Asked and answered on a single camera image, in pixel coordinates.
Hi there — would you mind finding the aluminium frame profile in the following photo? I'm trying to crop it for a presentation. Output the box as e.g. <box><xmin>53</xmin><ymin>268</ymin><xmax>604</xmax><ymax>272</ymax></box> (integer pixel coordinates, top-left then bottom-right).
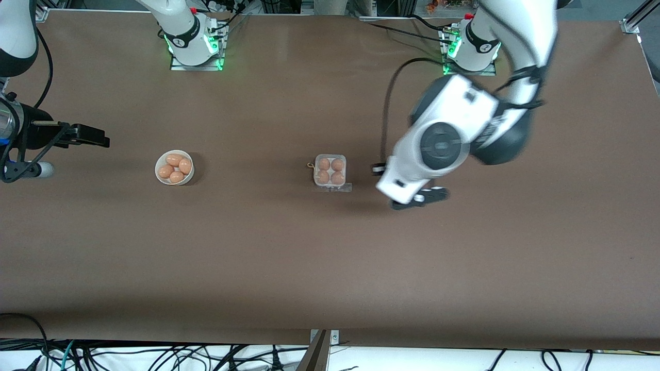
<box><xmin>620</xmin><ymin>0</ymin><xmax>660</xmax><ymax>35</ymax></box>

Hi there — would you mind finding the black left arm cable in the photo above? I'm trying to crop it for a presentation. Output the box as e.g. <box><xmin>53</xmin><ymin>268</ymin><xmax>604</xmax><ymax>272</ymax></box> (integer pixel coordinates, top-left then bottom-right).
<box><xmin>381</xmin><ymin>57</ymin><xmax>447</xmax><ymax>165</ymax></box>

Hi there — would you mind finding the black looped floor cable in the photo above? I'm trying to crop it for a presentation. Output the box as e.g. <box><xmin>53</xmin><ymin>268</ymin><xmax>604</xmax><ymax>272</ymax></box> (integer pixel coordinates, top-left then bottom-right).
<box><xmin>0</xmin><ymin>312</ymin><xmax>50</xmax><ymax>371</ymax></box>

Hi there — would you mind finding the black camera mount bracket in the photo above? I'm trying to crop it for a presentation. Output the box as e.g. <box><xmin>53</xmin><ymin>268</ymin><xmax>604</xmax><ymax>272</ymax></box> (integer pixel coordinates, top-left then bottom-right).
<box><xmin>0</xmin><ymin>160</ymin><xmax>37</xmax><ymax>182</ymax></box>
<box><xmin>390</xmin><ymin>187</ymin><xmax>450</xmax><ymax>210</ymax></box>

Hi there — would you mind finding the dark grey camera pole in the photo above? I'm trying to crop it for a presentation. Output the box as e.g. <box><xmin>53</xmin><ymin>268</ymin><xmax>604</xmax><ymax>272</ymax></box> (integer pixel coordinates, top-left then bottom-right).
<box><xmin>296</xmin><ymin>330</ymin><xmax>331</xmax><ymax>371</ymax></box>

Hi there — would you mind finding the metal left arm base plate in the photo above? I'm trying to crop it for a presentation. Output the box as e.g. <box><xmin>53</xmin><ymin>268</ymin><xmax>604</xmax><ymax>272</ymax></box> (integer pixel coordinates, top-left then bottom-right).
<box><xmin>442</xmin><ymin>56</ymin><xmax>497</xmax><ymax>77</ymax></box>

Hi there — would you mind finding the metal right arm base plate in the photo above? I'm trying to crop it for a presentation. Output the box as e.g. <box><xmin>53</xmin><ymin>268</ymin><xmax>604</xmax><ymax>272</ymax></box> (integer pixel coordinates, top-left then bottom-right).
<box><xmin>170</xmin><ymin>49</ymin><xmax>226</xmax><ymax>72</ymax></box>

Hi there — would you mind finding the black base cable bundle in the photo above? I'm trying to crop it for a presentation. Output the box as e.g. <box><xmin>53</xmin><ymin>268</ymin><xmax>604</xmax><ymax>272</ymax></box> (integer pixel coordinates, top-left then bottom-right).
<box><xmin>205</xmin><ymin>0</ymin><xmax>254</xmax><ymax>42</ymax></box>

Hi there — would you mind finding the black right camera mount bracket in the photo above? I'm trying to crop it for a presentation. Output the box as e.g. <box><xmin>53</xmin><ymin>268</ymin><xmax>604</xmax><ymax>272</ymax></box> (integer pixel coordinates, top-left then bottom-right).
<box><xmin>0</xmin><ymin>160</ymin><xmax>37</xmax><ymax>182</ymax></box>

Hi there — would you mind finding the clear plastic egg box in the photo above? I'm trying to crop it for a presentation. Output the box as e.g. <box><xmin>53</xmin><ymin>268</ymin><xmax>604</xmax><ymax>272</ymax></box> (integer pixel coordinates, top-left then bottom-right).
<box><xmin>308</xmin><ymin>153</ymin><xmax>353</xmax><ymax>193</ymax></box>

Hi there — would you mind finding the white round bowl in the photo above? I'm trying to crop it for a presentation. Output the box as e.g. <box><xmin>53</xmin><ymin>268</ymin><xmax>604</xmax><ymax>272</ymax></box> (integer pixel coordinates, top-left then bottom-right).
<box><xmin>155</xmin><ymin>150</ymin><xmax>195</xmax><ymax>186</ymax></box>

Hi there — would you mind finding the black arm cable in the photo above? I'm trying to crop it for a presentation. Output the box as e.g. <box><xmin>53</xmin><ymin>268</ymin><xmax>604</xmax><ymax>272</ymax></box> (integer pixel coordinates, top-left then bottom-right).
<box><xmin>381</xmin><ymin>57</ymin><xmax>447</xmax><ymax>165</ymax></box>
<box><xmin>0</xmin><ymin>28</ymin><xmax>70</xmax><ymax>183</ymax></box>

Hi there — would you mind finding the long black base cable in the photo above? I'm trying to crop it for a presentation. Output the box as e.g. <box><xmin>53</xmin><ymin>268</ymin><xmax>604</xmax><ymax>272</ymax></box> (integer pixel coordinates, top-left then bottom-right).
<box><xmin>359</xmin><ymin>20</ymin><xmax>455</xmax><ymax>44</ymax></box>

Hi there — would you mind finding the teal floor cable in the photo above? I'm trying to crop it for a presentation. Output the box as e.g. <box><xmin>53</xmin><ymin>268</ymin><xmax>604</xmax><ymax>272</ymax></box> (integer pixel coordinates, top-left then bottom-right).
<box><xmin>58</xmin><ymin>340</ymin><xmax>76</xmax><ymax>371</ymax></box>

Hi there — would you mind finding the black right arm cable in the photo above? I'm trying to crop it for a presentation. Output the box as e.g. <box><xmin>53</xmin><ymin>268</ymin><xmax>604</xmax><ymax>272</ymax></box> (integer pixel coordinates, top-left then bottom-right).
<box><xmin>0</xmin><ymin>28</ymin><xmax>70</xmax><ymax>183</ymax></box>

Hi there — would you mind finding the short black base cable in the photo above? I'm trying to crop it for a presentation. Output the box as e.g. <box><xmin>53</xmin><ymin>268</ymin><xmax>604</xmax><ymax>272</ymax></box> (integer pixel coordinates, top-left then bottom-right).
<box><xmin>409</xmin><ymin>14</ymin><xmax>453</xmax><ymax>30</ymax></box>

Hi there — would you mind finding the black left camera mount bracket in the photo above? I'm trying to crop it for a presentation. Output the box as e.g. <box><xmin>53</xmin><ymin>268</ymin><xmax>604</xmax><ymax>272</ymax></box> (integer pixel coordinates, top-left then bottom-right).
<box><xmin>390</xmin><ymin>187</ymin><xmax>450</xmax><ymax>210</ymax></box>

